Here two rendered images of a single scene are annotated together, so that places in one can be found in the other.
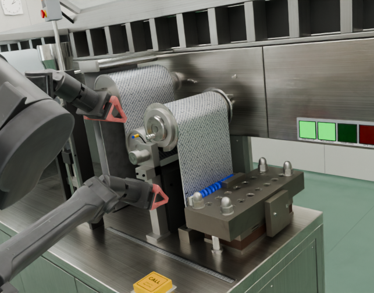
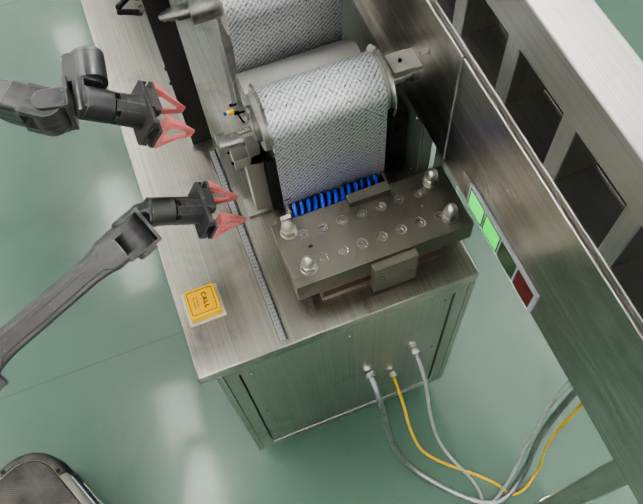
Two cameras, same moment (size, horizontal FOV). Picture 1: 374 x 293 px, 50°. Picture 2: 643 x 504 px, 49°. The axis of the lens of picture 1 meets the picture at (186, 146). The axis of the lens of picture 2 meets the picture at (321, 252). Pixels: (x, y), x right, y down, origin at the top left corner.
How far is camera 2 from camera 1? 102 cm
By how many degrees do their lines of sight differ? 51
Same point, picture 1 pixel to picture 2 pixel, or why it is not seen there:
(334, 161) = not seen: outside the picture
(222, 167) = (363, 166)
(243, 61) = (440, 44)
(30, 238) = (25, 330)
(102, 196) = (132, 249)
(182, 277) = (240, 301)
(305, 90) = (487, 169)
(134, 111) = (254, 39)
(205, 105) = (342, 104)
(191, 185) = (297, 191)
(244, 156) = (420, 141)
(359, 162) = not seen: outside the picture
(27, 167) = not seen: outside the picture
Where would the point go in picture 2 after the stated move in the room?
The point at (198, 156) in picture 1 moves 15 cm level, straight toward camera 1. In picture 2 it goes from (314, 164) to (281, 223)
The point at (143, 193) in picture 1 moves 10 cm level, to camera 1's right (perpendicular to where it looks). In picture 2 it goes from (203, 223) to (247, 239)
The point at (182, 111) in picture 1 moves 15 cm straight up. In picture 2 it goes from (292, 118) to (285, 62)
